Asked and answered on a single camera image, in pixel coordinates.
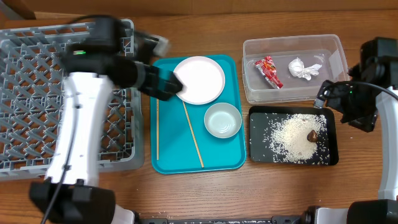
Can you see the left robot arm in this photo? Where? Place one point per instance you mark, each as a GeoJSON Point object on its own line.
{"type": "Point", "coordinates": [93, 67]}

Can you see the grey plastic dishwasher rack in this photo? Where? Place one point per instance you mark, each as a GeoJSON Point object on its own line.
{"type": "Point", "coordinates": [32, 104]}

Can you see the black food waste tray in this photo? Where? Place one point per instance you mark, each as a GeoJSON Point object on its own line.
{"type": "Point", "coordinates": [258, 122]}

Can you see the white paper napkin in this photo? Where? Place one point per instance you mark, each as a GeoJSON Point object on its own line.
{"type": "Point", "coordinates": [297, 69]}

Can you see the teal plastic serving tray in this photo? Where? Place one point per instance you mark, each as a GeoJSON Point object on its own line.
{"type": "Point", "coordinates": [177, 150]}

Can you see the brown food scrap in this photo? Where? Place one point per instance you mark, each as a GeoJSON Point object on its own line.
{"type": "Point", "coordinates": [312, 136]}

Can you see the grey-green small bowl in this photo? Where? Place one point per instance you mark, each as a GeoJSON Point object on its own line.
{"type": "Point", "coordinates": [223, 120]}

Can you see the red snack wrapper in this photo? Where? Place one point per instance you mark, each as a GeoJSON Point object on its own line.
{"type": "Point", "coordinates": [268, 70]}

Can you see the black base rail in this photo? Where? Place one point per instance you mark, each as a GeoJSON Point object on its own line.
{"type": "Point", "coordinates": [278, 219]}

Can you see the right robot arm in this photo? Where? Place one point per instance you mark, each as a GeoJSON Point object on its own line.
{"type": "Point", "coordinates": [377, 68]}

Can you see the white rice grains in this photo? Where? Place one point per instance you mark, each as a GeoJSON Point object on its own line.
{"type": "Point", "coordinates": [286, 138]}

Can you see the clear plastic waste bin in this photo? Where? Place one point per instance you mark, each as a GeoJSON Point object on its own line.
{"type": "Point", "coordinates": [325, 50]}

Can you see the large white round plate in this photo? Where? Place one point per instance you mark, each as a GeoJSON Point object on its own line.
{"type": "Point", "coordinates": [203, 80]}

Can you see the wooden chopstick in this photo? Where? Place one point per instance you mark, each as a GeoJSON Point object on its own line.
{"type": "Point", "coordinates": [157, 130]}
{"type": "Point", "coordinates": [193, 134]}

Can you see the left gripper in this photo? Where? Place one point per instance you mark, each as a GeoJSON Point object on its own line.
{"type": "Point", "coordinates": [154, 80]}

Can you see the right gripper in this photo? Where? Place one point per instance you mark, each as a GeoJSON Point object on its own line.
{"type": "Point", "coordinates": [365, 122]}

